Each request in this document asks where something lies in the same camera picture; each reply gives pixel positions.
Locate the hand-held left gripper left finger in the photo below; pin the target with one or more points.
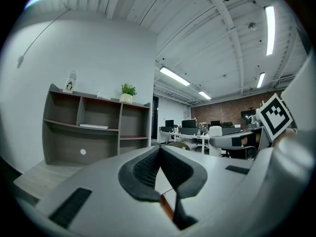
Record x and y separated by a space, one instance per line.
103 194

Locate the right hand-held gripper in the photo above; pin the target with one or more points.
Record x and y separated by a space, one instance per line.
274 117

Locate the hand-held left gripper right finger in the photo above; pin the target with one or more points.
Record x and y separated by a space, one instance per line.
217 176

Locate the person's right hand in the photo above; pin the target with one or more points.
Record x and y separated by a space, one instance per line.
250 140

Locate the white cylindrical appliance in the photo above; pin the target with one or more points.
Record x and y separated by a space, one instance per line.
215 131

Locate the black computer monitor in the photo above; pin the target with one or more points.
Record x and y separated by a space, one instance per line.
215 123
188 124
169 123

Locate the white office desk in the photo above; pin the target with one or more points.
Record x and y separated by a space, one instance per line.
187 137

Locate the grey wooden shelf unit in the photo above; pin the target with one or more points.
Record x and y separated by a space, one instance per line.
98 142

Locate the grey wooden desk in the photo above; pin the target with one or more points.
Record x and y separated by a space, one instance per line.
49 176

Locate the white flat sheet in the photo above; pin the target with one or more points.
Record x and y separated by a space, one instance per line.
93 126

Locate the green potted plant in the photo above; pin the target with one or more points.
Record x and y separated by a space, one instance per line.
128 94

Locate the round ceiling detector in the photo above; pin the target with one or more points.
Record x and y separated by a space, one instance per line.
252 26

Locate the black wall screen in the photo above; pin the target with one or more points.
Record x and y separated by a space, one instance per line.
247 118

